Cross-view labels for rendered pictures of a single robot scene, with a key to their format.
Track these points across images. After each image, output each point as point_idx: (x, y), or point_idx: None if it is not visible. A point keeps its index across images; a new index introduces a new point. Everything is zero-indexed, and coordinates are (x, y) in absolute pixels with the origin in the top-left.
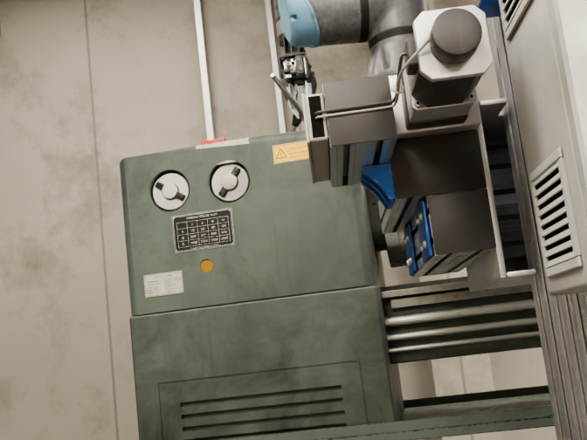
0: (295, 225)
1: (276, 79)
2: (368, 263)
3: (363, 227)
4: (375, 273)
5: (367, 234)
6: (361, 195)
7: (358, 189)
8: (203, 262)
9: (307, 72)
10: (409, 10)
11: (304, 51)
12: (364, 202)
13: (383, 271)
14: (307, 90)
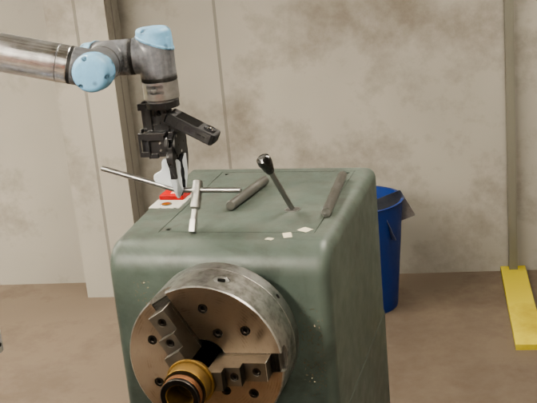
0: None
1: (105, 171)
2: (128, 389)
3: (123, 355)
4: (149, 402)
5: (126, 364)
6: (119, 325)
7: (117, 317)
8: None
9: (146, 157)
10: None
11: (166, 118)
12: (125, 331)
13: (311, 397)
14: (166, 170)
